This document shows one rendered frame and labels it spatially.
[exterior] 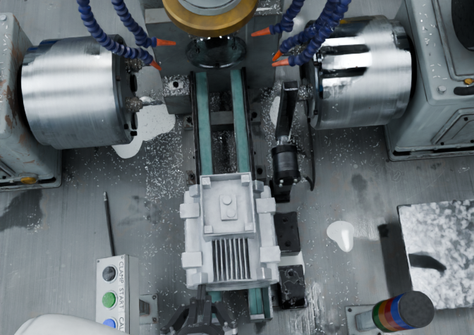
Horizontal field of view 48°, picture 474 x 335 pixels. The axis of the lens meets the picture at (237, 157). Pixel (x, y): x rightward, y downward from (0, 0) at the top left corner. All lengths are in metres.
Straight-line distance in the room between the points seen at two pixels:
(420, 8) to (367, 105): 0.24
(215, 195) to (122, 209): 0.41
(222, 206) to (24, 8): 0.98
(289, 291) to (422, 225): 0.34
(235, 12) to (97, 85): 0.34
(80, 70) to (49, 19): 0.57
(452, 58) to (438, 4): 0.13
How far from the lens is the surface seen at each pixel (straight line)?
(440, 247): 1.32
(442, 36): 1.23
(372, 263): 1.39
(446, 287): 1.31
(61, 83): 1.17
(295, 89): 1.01
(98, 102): 1.15
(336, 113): 1.18
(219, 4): 0.97
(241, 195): 1.07
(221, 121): 1.42
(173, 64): 1.36
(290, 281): 1.29
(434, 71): 1.19
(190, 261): 1.08
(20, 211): 1.50
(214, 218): 1.05
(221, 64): 1.36
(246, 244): 1.07
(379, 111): 1.21
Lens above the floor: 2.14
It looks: 70 degrees down
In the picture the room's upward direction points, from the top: 2 degrees counter-clockwise
